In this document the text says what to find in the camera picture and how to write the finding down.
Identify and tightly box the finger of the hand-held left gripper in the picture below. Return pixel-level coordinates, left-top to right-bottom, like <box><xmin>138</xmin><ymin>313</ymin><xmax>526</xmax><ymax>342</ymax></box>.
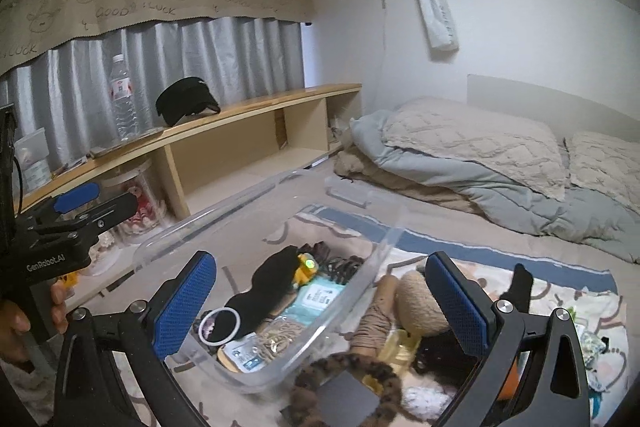
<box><xmin>65</xmin><ymin>191</ymin><xmax>139</xmax><ymax>253</ymax></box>
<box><xmin>20</xmin><ymin>183</ymin><xmax>101</xmax><ymax>233</ymax></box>

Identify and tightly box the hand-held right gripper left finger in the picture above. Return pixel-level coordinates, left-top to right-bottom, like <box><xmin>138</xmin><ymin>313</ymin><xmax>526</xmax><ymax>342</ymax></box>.
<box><xmin>56</xmin><ymin>252</ymin><xmax>218</xmax><ymax>427</ymax></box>

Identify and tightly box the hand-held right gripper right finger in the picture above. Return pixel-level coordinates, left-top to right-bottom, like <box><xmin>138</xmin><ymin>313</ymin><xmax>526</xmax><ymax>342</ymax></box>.
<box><xmin>425</xmin><ymin>251</ymin><xmax>591</xmax><ymax>427</ymax></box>

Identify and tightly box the white blue sachet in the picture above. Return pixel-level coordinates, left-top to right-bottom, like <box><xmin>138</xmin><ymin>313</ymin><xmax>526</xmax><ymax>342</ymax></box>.
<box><xmin>222</xmin><ymin>339</ymin><xmax>266</xmax><ymax>370</ymax></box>

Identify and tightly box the bag of beige rubber bands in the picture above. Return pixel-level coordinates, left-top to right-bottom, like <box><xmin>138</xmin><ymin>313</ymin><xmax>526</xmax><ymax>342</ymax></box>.
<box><xmin>255</xmin><ymin>319</ymin><xmax>311</xmax><ymax>360</ymax></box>

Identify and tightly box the clear plastic storage box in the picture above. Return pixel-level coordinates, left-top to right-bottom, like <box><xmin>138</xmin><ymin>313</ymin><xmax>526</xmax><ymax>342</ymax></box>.
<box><xmin>132</xmin><ymin>169</ymin><xmax>407</xmax><ymax>395</ymax></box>

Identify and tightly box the person's left hand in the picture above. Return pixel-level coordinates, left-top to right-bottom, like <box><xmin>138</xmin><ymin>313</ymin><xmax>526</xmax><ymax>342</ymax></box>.
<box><xmin>0</xmin><ymin>281</ymin><xmax>71</xmax><ymax>364</ymax></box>

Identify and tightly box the clear jar with white lid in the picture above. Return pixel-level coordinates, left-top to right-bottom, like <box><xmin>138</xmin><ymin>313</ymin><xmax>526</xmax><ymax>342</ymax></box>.
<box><xmin>97</xmin><ymin>159</ymin><xmax>168</xmax><ymax>248</ymax></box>

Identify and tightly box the red dressed doll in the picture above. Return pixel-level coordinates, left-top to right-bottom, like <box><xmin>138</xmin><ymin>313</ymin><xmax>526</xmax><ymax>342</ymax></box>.
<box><xmin>125</xmin><ymin>187</ymin><xmax>166</xmax><ymax>235</ymax></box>

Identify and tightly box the beige fleece hat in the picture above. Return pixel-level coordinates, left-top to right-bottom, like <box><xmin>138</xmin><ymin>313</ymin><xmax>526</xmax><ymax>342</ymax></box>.
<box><xmin>395</xmin><ymin>269</ymin><xmax>451</xmax><ymax>335</ymax></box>

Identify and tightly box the jar of seashells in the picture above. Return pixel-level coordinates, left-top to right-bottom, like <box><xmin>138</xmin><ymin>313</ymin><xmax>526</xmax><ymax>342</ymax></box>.
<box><xmin>80</xmin><ymin>232</ymin><xmax>123</xmax><ymax>275</ymax></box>

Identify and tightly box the clear plastic container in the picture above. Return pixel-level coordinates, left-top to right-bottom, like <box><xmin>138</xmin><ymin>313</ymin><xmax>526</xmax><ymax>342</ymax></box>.
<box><xmin>12</xmin><ymin>127</ymin><xmax>53</xmax><ymax>188</ymax></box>

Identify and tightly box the black fabric glove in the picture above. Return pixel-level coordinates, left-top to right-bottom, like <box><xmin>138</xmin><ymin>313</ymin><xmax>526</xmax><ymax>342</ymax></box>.
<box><xmin>500</xmin><ymin>263</ymin><xmax>535</xmax><ymax>313</ymax></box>

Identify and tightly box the yellow clear plastic packet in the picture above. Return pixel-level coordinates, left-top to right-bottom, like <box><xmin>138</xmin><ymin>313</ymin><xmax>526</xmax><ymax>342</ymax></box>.
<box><xmin>380</xmin><ymin>329</ymin><xmax>421</xmax><ymax>375</ymax></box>

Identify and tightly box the beige oval box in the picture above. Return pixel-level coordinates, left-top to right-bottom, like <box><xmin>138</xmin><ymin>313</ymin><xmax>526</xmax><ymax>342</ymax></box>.
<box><xmin>217</xmin><ymin>349</ymin><xmax>241</xmax><ymax>373</ymax></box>

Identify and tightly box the black cloth sock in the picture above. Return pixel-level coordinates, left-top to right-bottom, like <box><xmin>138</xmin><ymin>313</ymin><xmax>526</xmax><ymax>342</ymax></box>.
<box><xmin>222</xmin><ymin>245</ymin><xmax>301</xmax><ymax>340</ymax></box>

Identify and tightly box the twine spool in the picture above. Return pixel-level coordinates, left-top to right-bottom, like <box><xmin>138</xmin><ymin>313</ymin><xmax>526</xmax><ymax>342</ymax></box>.
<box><xmin>345</xmin><ymin>274</ymin><xmax>401</xmax><ymax>360</ymax></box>

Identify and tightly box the orange leather pouch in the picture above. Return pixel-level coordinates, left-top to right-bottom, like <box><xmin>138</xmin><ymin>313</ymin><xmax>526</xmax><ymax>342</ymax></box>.
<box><xmin>500</xmin><ymin>364</ymin><xmax>518</xmax><ymax>395</ymax></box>

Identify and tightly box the white fluffy scrunchie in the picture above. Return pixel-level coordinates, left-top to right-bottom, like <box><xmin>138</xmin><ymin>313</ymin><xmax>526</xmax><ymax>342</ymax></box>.
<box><xmin>400</xmin><ymin>384</ymin><xmax>453</xmax><ymax>423</ymax></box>

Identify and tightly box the clear water bottle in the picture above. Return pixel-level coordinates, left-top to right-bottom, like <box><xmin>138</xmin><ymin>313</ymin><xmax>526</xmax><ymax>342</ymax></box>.
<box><xmin>109</xmin><ymin>55</ymin><xmax>141</xmax><ymax>142</ymax></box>

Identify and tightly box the grey blue duvet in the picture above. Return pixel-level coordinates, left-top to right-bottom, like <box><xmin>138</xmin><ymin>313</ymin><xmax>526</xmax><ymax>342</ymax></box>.
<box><xmin>349</xmin><ymin>109</ymin><xmax>640</xmax><ymax>265</ymax></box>

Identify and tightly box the dark claw hair clip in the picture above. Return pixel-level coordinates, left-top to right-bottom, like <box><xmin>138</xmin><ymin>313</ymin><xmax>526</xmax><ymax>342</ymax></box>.
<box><xmin>312</xmin><ymin>242</ymin><xmax>366</xmax><ymax>283</ymax></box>

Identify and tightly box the yellow toy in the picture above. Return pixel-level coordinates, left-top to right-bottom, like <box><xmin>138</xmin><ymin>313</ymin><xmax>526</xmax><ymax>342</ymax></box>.
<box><xmin>292</xmin><ymin>254</ymin><xmax>321</xmax><ymax>285</ymax></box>

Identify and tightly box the black cap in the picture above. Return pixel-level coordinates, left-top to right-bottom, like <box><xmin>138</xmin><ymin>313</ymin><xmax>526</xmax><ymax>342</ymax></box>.
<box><xmin>155</xmin><ymin>77</ymin><xmax>221</xmax><ymax>126</ymax></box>

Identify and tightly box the teal wet wipes pack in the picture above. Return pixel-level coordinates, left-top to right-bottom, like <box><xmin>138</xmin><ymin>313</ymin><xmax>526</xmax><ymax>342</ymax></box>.
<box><xmin>290</xmin><ymin>279</ymin><xmax>348</xmax><ymax>323</ymax></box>

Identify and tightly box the green patterned tissue pack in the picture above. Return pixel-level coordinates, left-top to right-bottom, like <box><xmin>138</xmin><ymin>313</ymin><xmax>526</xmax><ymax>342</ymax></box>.
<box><xmin>570</xmin><ymin>302</ymin><xmax>611</xmax><ymax>388</ymax></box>

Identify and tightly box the tan folded blanket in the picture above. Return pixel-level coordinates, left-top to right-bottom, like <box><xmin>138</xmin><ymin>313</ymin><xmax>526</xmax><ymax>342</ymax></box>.
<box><xmin>334</xmin><ymin>147</ymin><xmax>481</xmax><ymax>215</ymax></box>

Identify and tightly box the dark grey case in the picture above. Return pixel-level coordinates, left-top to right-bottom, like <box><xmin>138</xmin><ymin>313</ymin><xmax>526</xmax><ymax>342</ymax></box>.
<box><xmin>312</xmin><ymin>372</ymin><xmax>381</xmax><ymax>427</ymax></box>

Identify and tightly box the beige quilted pillow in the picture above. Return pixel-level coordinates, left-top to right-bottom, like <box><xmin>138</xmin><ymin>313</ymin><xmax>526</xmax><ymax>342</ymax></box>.
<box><xmin>382</xmin><ymin>97</ymin><xmax>568</xmax><ymax>202</ymax></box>
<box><xmin>567</xmin><ymin>130</ymin><xmax>640</xmax><ymax>208</ymax></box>

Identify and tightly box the wooden shelf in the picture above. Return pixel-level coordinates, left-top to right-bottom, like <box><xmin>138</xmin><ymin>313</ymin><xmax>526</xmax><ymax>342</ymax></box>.
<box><xmin>20</xmin><ymin>83</ymin><xmax>362</xmax><ymax>308</ymax></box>

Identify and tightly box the grey curtain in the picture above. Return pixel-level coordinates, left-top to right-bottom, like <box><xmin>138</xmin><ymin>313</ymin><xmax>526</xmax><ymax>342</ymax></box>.
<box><xmin>0</xmin><ymin>16</ymin><xmax>305</xmax><ymax>168</ymax></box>

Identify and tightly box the white headboard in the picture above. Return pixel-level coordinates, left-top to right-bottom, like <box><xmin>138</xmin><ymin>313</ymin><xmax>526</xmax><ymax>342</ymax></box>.
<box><xmin>467</xmin><ymin>74</ymin><xmax>640</xmax><ymax>140</ymax></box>

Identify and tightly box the white hanging bag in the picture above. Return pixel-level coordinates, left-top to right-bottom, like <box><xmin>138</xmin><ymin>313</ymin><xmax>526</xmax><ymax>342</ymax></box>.
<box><xmin>418</xmin><ymin>0</ymin><xmax>460</xmax><ymax>52</ymax></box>

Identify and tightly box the white ring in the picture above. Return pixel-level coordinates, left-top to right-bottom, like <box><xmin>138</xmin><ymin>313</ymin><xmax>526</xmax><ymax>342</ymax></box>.
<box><xmin>198</xmin><ymin>307</ymin><xmax>242</xmax><ymax>345</ymax></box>

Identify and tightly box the white wall cable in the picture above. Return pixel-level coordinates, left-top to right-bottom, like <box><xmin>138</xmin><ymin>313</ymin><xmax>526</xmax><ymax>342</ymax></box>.
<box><xmin>377</xmin><ymin>0</ymin><xmax>390</xmax><ymax>72</ymax></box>

